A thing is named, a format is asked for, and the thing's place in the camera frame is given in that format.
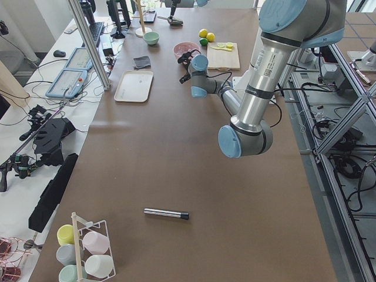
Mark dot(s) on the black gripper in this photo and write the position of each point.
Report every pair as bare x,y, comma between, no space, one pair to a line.
184,57

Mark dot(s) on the steel muddler black tip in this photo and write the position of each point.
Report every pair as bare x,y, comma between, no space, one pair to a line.
167,213

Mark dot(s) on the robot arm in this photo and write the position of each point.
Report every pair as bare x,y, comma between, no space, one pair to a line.
285,26
186,3

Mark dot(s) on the steel ice scoop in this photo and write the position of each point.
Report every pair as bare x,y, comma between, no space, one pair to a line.
172,21

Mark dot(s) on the pink cup in rack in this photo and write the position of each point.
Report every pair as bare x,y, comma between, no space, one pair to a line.
95,243

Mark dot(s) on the yellow cup in rack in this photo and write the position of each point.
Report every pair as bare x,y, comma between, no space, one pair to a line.
65,234

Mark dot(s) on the white cup in rack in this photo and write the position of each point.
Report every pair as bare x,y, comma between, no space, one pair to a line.
99,266

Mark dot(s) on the grey cup in rack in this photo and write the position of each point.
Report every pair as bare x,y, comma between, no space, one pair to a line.
66,255

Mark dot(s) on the green cup in rack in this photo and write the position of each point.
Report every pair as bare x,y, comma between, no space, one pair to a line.
68,274

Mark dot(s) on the pink bowl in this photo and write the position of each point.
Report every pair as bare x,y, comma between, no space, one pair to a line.
184,47

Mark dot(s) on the wooden cutting board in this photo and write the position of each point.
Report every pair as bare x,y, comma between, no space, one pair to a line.
222,60

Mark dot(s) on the green lime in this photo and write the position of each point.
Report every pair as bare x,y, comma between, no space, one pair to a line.
203,42

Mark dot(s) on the grey folded cloth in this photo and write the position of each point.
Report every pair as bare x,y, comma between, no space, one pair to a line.
141,62

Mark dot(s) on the cream rabbit serving tray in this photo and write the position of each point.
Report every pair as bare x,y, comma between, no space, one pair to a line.
134,86

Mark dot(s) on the whole yellow lemon inner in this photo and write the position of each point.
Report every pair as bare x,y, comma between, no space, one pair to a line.
210,37

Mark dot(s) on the whole yellow lemon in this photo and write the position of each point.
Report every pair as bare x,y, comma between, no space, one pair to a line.
210,37
203,33

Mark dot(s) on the whole yellow lemon outer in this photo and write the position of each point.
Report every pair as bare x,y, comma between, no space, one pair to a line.
203,33

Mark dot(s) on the pale green bowl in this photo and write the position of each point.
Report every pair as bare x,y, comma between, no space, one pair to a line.
151,38

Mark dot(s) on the yellow plastic knife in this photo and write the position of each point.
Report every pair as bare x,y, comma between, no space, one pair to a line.
221,48

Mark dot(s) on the wooden stand round base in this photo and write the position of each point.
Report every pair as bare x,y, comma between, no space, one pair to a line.
143,29

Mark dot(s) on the black keyboard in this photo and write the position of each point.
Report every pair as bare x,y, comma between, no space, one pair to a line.
96,31

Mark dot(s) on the blue teach pendant far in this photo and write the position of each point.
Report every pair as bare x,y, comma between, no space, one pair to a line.
79,59

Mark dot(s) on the blue teach pendant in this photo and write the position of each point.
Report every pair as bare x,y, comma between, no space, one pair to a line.
79,59
68,84

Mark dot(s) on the blue teach pendant near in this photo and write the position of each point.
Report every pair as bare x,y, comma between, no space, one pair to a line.
68,84

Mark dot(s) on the black computer mouse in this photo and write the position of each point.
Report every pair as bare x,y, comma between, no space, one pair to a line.
59,54

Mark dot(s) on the black long bar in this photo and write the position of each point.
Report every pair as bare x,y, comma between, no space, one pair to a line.
52,195

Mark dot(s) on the steel jigger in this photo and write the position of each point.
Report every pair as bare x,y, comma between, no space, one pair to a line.
31,245

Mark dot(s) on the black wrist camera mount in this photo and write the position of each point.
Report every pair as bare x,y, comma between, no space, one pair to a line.
187,57

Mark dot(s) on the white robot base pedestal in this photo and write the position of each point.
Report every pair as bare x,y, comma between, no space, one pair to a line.
242,82

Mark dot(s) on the aluminium frame post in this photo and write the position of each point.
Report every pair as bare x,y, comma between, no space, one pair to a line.
89,42

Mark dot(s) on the white wire cup rack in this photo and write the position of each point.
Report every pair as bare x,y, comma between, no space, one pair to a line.
80,228

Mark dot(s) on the copper wire coaster pile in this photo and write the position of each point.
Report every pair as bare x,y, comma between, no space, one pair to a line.
13,255

